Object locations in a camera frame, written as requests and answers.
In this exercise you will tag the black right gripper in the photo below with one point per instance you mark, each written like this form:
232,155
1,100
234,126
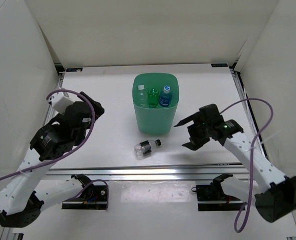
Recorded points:
195,142

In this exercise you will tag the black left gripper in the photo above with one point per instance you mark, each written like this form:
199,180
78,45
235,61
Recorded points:
99,110

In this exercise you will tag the dark blue label bottle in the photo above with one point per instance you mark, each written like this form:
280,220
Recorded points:
165,97

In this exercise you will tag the green soda bottle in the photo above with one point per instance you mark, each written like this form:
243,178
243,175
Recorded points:
153,98

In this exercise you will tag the black label small bottle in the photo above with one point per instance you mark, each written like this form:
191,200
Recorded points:
146,148

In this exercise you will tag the clear unlabelled plastic bottle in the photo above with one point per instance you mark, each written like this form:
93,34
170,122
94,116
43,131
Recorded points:
142,96

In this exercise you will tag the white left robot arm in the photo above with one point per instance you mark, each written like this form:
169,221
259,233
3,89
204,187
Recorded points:
20,203

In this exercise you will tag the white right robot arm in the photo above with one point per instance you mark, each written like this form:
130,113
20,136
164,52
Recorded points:
271,191

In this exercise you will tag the green plastic bin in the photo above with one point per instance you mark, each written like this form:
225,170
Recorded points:
157,120

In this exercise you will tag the blue table corner sticker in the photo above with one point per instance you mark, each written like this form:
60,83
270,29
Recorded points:
75,69

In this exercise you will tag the blue right corner sticker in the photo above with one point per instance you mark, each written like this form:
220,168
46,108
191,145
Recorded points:
219,65

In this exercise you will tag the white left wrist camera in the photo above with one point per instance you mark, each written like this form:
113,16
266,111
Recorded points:
59,101

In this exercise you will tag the aluminium table frame rail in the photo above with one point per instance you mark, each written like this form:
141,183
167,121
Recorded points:
150,198

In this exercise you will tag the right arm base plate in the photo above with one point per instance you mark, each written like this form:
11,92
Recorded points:
209,200

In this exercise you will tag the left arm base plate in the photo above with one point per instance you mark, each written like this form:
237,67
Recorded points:
94,197

